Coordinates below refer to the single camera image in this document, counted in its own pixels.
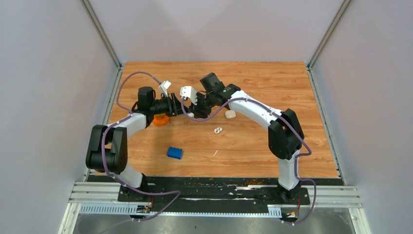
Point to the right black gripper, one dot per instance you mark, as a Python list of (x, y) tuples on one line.
[(197, 110)]

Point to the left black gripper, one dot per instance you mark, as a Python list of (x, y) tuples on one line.
[(175, 106)]

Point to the white earbud charging case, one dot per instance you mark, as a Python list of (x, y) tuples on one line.
[(230, 114)]

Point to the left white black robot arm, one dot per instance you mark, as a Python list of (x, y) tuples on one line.
[(108, 148)]

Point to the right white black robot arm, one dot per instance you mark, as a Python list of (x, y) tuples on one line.
[(285, 135)]

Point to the white eartips cluster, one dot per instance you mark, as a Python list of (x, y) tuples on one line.
[(218, 130)]

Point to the blue toy brick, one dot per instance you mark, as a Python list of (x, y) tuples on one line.
[(175, 153)]

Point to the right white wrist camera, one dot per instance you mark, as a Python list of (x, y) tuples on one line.
[(188, 92)]

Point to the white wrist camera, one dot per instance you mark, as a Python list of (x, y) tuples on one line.
[(188, 92), (163, 87)]

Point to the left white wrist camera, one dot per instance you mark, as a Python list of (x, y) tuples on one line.
[(163, 87)]

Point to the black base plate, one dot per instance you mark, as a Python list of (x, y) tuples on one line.
[(215, 194)]

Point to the aluminium rail frame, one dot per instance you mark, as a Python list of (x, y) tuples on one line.
[(101, 198)]

